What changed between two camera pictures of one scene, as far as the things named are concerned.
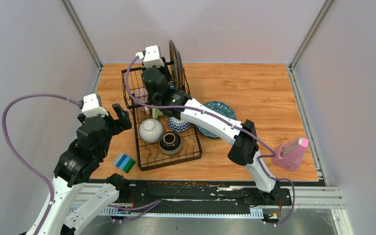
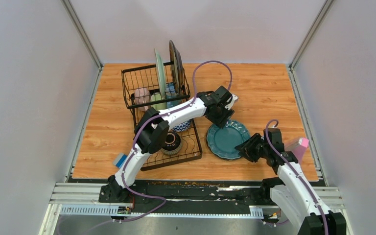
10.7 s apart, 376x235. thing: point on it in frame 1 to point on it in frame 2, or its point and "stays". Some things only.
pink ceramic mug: [142, 95] stays
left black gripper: [124, 119] to [222, 122]
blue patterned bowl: [178, 127] stays
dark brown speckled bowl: [170, 143] stays
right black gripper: [164, 69] to [246, 149]
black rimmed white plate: [177, 69] stays
